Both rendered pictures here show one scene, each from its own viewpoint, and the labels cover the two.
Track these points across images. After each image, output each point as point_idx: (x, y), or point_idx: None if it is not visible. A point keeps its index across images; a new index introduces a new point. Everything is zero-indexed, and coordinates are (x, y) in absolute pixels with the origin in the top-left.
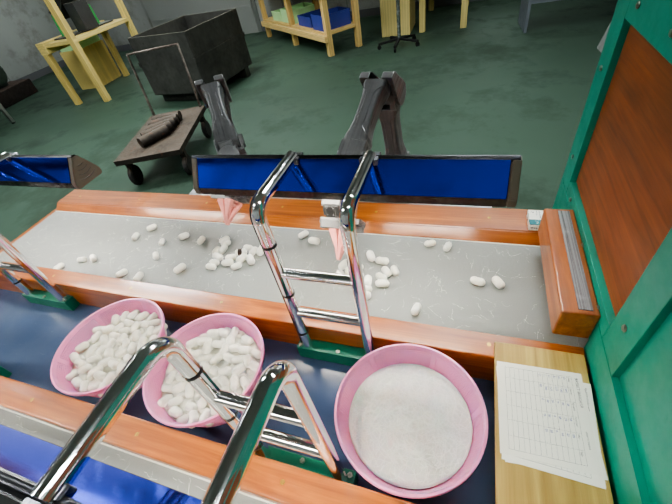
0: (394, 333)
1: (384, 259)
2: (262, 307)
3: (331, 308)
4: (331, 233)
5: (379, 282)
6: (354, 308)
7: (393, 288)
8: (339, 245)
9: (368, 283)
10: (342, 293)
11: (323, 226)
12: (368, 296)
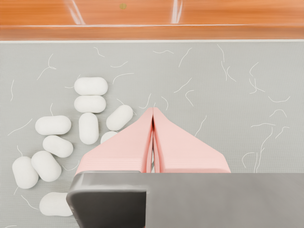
0: (13, 0)
1: (47, 202)
2: (293, 7)
3: (154, 54)
4: (197, 144)
5: (54, 118)
6: (108, 62)
7: (34, 123)
8: (143, 122)
9: (83, 114)
10: (143, 92)
11: (289, 176)
12: (77, 79)
